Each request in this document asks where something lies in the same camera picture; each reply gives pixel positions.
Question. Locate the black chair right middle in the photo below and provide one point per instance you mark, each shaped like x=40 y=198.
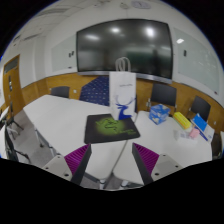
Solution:
x=163 y=94

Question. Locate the black office chair left edge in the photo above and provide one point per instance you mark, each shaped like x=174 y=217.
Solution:
x=7 y=149

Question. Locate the black chair far right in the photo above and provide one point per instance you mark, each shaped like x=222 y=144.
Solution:
x=201 y=106

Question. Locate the whiteboard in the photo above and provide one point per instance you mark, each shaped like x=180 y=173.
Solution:
x=196 y=62
x=64 y=54

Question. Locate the pink paper item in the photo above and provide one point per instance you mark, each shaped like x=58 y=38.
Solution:
x=194 y=133

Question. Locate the right whiteboard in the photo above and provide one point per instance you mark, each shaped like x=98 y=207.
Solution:
x=196 y=62

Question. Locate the black chair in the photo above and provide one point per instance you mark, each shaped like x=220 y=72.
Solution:
x=163 y=94
x=60 y=91
x=201 y=106

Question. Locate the black chair left back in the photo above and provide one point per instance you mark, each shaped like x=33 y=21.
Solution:
x=60 y=91

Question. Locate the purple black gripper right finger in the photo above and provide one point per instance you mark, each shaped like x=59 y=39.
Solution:
x=146 y=160

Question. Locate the blue tissue box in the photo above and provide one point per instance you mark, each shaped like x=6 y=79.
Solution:
x=159 y=113

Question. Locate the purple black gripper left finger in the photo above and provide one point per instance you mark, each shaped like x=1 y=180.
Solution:
x=77 y=162

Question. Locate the black green mouse pad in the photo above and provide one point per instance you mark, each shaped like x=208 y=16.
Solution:
x=103 y=128

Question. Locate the blue notebook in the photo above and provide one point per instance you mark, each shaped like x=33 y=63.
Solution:
x=199 y=122

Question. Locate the wooden door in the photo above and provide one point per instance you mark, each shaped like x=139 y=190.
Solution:
x=11 y=85

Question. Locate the large black wall screen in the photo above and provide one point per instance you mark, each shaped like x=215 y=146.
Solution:
x=146 y=43

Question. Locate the white paper bag blue deer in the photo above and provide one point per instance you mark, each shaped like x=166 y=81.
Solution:
x=122 y=90

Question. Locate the blue patterned chair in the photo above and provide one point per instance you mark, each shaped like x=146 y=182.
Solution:
x=96 y=91

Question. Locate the left whiteboard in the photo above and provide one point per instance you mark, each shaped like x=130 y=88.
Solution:
x=64 y=54

